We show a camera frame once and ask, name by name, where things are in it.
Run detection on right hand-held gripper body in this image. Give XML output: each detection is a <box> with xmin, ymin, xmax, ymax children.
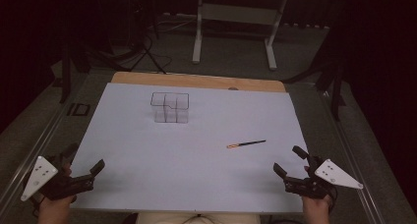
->
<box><xmin>283</xmin><ymin>154</ymin><xmax>364</xmax><ymax>199</ymax></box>

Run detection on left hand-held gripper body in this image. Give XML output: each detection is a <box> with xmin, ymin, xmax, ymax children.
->
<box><xmin>20</xmin><ymin>154</ymin><xmax>96</xmax><ymax>202</ymax></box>

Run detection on black pen with orange end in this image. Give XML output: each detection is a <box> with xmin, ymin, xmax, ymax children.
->
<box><xmin>225</xmin><ymin>139</ymin><xmax>268</xmax><ymax>149</ymax></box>

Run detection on clear plastic organizer box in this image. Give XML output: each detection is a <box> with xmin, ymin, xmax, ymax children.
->
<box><xmin>149</xmin><ymin>91</ymin><xmax>191</xmax><ymax>125</ymax></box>

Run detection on person's right hand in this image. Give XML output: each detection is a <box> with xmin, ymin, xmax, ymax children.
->
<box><xmin>301</xmin><ymin>164</ymin><xmax>333</xmax><ymax>219</ymax></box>

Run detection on person's left hand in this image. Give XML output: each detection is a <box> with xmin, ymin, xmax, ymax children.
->
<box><xmin>37</xmin><ymin>163</ymin><xmax>79</xmax><ymax>219</ymax></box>

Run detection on black metal stand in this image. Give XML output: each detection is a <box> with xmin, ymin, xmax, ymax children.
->
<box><xmin>283</xmin><ymin>30</ymin><xmax>347</xmax><ymax>122</ymax></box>
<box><xmin>58</xmin><ymin>41</ymin><xmax>93</xmax><ymax>104</ymax></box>

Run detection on light blue table mat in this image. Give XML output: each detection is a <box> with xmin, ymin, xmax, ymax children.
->
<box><xmin>70</xmin><ymin>82</ymin><xmax>310</xmax><ymax>215</ymax></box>

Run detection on person's beige trousers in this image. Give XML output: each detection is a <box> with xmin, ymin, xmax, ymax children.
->
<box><xmin>135</xmin><ymin>211</ymin><xmax>263</xmax><ymax>224</ymax></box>

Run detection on white power strip with plugs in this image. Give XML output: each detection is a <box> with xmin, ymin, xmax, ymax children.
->
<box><xmin>283</xmin><ymin>22</ymin><xmax>330</xmax><ymax>30</ymax></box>

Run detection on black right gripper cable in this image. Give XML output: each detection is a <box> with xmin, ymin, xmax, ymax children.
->
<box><xmin>328</xmin><ymin>184</ymin><xmax>339</xmax><ymax>216</ymax></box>

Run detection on aluminium floor rail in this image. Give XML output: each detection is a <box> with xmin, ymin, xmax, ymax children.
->
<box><xmin>319</xmin><ymin>87</ymin><xmax>387</xmax><ymax>224</ymax></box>
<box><xmin>0</xmin><ymin>95</ymin><xmax>83</xmax><ymax>207</ymax></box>

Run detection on black square floor frame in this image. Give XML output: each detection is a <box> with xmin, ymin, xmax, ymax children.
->
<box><xmin>66</xmin><ymin>102</ymin><xmax>91</xmax><ymax>118</ymax></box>

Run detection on black floor cable bundle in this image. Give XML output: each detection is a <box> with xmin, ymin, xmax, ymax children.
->
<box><xmin>82</xmin><ymin>31</ymin><xmax>174</xmax><ymax>75</ymax></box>

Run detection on white metal desk frame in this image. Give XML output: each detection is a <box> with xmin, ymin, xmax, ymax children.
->
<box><xmin>192</xmin><ymin>0</ymin><xmax>289</xmax><ymax>72</ymax></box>

